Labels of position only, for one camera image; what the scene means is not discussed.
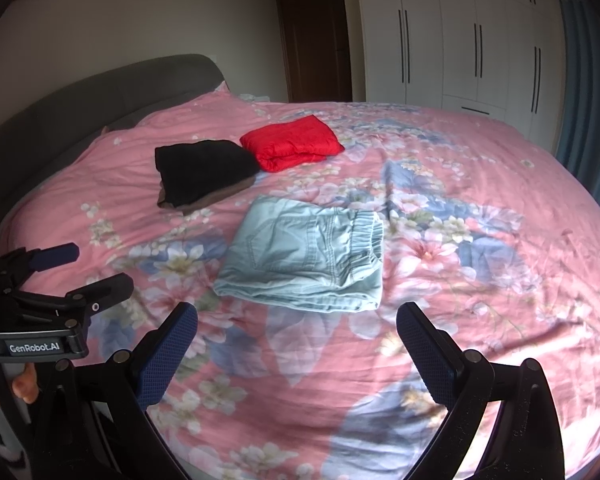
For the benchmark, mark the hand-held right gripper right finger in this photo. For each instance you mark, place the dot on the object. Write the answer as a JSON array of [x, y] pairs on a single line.
[[430, 357]]

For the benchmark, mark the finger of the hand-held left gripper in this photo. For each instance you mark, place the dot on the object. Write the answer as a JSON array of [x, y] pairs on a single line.
[[100, 292], [55, 255]]

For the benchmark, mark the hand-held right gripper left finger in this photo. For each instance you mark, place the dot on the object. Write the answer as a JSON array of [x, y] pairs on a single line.
[[164, 357]]

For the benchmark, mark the light blue strawberry print pants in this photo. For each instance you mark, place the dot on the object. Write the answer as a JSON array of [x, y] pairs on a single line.
[[305, 255]]

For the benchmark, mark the person's left hand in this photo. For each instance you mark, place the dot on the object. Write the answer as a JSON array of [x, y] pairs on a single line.
[[25, 385]]

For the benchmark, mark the pink floral duvet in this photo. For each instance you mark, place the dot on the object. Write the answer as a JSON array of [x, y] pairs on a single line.
[[455, 210]]

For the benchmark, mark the grey upholstered headboard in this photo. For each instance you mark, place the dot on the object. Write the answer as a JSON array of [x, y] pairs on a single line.
[[80, 105]]

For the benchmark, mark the brown folded garment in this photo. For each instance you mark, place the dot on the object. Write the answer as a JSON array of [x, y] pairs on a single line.
[[222, 192]]

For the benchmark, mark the black folded garment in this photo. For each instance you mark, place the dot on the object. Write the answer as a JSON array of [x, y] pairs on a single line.
[[200, 167]]

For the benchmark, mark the red folded puffer jacket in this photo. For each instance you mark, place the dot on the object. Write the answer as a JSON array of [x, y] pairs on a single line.
[[290, 142]]

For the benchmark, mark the blue curtain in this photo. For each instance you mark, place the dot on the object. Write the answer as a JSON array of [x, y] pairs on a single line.
[[587, 100]]

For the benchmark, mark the white wardrobe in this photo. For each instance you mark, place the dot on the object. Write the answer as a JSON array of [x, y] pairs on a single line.
[[455, 30]]

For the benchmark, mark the dark wooden door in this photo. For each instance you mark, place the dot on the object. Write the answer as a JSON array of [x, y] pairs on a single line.
[[315, 40]]

